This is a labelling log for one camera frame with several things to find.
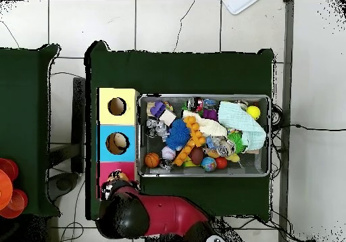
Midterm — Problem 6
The mint green cloth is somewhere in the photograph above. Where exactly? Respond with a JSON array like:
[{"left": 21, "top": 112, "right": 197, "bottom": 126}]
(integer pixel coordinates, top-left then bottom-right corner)
[{"left": 218, "top": 101, "right": 267, "bottom": 151}]

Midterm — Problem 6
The silver mesh bin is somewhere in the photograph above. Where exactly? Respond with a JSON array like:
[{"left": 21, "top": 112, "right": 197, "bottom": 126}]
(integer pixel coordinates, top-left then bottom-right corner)
[{"left": 137, "top": 93, "right": 272, "bottom": 178}]

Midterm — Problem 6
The wooden box with three holes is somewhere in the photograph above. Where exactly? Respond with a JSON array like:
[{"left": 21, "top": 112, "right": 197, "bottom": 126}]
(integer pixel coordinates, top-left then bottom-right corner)
[{"left": 96, "top": 87, "right": 141, "bottom": 199}]

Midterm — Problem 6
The blue spiky ball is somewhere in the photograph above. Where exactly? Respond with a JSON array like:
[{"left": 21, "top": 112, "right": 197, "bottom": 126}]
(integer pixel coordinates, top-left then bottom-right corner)
[{"left": 165, "top": 118, "right": 192, "bottom": 151}]

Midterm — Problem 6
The wooden cube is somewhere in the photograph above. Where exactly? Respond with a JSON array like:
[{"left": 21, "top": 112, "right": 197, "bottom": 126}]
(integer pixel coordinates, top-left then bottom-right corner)
[{"left": 159, "top": 108, "right": 177, "bottom": 127}]

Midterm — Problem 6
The white baseball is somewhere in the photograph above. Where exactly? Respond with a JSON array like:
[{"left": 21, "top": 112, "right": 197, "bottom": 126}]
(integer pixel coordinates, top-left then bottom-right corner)
[{"left": 161, "top": 146, "right": 177, "bottom": 161}]

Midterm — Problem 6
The red black soda can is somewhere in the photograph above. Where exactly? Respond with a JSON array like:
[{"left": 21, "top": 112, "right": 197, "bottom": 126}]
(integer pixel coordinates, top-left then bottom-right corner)
[{"left": 189, "top": 97, "right": 204, "bottom": 112}]

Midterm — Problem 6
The purple rubber toy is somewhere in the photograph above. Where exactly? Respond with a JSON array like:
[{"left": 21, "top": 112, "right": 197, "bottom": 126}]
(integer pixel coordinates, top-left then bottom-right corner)
[{"left": 202, "top": 108, "right": 219, "bottom": 121}]

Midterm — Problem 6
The orange basketball toy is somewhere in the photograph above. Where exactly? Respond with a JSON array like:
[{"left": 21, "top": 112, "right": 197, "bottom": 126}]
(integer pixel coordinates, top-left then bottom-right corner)
[{"left": 145, "top": 151, "right": 161, "bottom": 169}]

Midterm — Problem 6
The cream knitted cloth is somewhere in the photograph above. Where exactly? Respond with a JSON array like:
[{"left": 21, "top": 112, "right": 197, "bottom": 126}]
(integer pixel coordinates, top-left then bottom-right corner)
[{"left": 182, "top": 109, "right": 228, "bottom": 138}]

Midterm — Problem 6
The dark green table cloth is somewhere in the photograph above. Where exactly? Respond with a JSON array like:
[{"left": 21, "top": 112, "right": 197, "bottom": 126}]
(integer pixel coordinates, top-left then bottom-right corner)
[{"left": 84, "top": 40, "right": 275, "bottom": 221}]

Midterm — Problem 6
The yellow ball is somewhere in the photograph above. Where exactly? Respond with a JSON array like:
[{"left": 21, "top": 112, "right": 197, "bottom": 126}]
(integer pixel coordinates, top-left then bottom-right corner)
[{"left": 246, "top": 105, "right": 261, "bottom": 120}]

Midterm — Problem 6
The white tray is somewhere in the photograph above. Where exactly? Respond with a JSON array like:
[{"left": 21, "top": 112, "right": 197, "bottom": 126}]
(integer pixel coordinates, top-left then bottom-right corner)
[{"left": 221, "top": 0, "right": 259, "bottom": 16}]

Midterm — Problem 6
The green covered side table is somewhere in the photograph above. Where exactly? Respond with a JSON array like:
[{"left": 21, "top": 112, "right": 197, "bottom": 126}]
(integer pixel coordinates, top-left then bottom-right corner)
[{"left": 0, "top": 43, "right": 61, "bottom": 218}]

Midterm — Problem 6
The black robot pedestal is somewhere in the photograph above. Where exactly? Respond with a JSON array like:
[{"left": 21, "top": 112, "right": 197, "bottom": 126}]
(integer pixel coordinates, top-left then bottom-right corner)
[{"left": 144, "top": 235, "right": 187, "bottom": 242}]

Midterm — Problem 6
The black cable with connector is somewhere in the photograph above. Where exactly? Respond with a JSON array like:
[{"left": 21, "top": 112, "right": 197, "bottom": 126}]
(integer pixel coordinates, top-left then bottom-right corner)
[{"left": 280, "top": 123, "right": 346, "bottom": 132}]

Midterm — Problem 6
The grey metal rail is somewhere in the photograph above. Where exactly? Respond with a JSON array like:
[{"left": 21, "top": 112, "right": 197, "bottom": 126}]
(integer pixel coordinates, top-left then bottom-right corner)
[{"left": 278, "top": 0, "right": 295, "bottom": 242}]

